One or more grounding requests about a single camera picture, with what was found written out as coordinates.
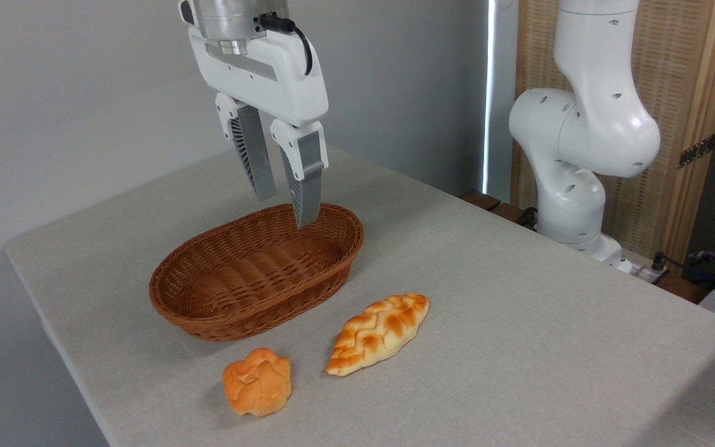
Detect brass screen hinge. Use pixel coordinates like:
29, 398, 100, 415
678, 133, 715, 169

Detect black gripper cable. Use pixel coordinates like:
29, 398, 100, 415
260, 14, 313, 76

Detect long braided bread loaf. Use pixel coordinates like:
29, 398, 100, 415
325, 293, 430, 377

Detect round orange bread roll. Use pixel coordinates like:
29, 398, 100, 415
222, 348, 292, 417

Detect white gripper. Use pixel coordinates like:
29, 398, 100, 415
187, 27, 330, 229

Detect brown oval wicker basket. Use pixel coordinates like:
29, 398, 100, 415
149, 202, 365, 342

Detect grey tablecloth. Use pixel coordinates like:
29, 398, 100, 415
4, 146, 715, 447

